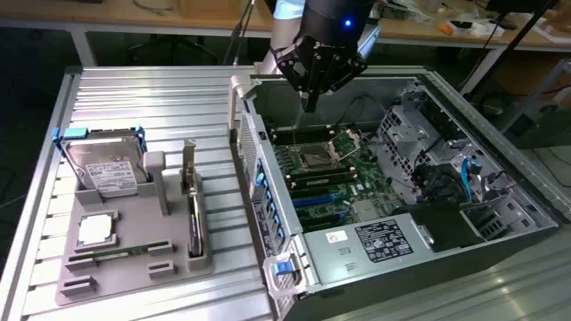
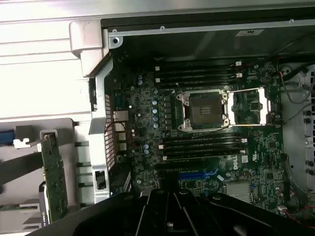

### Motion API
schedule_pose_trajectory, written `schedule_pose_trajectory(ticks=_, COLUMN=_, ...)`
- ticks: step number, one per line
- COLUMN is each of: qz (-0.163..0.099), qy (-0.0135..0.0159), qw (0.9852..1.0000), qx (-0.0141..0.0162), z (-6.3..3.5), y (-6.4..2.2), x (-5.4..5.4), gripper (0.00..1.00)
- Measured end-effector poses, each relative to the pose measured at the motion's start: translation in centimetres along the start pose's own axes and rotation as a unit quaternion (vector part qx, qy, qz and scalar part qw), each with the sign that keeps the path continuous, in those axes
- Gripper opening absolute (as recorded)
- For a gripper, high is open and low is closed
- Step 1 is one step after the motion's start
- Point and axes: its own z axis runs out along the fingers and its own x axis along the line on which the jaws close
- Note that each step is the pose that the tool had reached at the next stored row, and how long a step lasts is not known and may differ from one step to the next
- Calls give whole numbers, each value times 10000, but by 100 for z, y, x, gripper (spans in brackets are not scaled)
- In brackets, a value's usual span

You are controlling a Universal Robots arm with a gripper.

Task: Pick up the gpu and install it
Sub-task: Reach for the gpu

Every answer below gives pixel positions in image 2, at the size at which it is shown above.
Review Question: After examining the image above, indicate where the grey chipset heatsink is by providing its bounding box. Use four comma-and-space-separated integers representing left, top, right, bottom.
225, 181, 252, 204

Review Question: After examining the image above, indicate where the blue expansion slot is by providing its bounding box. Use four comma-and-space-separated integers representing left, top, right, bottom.
177, 169, 223, 182

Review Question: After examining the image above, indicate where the RAM stick with white label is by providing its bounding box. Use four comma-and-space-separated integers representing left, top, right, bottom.
161, 154, 243, 162

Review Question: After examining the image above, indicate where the green motherboard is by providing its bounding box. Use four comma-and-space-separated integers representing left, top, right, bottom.
112, 53, 288, 217

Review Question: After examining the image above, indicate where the grey parts rack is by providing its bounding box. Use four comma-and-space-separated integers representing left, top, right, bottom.
0, 118, 92, 236

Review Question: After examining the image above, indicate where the silver ethernet port block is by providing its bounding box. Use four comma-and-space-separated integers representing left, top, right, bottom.
113, 110, 129, 122

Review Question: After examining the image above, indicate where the CPU socket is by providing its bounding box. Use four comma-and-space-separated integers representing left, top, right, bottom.
176, 89, 231, 131

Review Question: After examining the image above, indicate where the grey metal disk bay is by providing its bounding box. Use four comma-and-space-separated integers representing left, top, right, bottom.
280, 62, 315, 195

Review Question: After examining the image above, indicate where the green RAM stick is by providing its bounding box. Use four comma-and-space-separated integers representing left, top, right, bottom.
0, 203, 41, 212

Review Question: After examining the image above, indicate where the silver socket cover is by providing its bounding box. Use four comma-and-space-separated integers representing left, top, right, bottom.
227, 87, 273, 126

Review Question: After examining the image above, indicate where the thin metal locking lever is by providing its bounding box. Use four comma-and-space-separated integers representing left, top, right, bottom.
175, 82, 185, 99

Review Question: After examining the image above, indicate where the empty black RAM slot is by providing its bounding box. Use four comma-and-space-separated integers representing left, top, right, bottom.
155, 61, 243, 67
157, 72, 243, 79
155, 65, 234, 73
155, 77, 234, 85

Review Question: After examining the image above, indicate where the hard disk with blue carrier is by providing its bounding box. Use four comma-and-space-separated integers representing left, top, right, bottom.
0, 129, 13, 146

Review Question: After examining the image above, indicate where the black and grey PC case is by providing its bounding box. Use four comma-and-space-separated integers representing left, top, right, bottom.
68, 5, 315, 222

